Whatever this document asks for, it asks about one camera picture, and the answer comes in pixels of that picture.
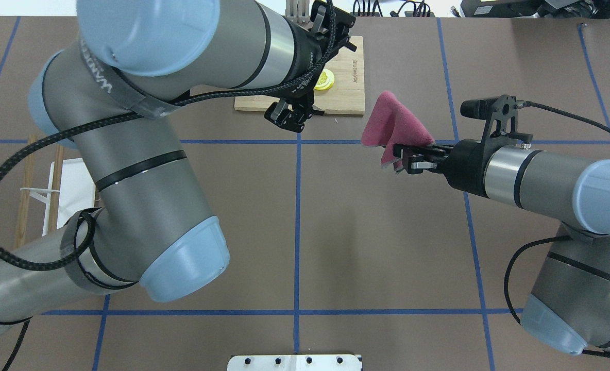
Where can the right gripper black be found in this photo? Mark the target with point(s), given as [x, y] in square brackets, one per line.
[464, 165]

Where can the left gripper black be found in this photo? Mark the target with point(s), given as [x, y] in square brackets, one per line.
[305, 55]

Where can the pink cloth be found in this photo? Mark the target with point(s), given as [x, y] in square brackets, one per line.
[392, 123]

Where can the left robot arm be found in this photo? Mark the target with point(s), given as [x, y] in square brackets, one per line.
[110, 94]

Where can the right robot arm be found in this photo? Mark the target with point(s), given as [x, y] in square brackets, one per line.
[568, 307]

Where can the yellow lemon slices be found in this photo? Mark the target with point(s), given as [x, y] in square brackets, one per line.
[325, 81]

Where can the wooden cutting board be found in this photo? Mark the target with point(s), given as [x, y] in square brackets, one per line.
[347, 94]

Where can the white rectangular tray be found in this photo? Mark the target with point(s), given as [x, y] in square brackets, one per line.
[77, 190]

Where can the wooden rack rod right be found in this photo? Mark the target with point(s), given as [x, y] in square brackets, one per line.
[53, 213]

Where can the wooden rack rod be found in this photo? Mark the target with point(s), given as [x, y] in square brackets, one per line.
[23, 208]
[53, 213]

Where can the wooden rack rod left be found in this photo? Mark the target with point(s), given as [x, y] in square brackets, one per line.
[23, 208]

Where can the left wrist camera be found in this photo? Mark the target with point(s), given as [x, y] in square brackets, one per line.
[324, 15]

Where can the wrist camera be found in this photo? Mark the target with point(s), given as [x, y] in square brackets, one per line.
[500, 115]
[324, 15]

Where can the aluminium frame post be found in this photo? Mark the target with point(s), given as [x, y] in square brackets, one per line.
[298, 11]

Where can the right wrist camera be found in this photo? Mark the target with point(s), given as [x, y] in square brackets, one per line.
[500, 115]

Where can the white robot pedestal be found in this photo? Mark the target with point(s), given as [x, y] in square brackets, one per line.
[296, 362]

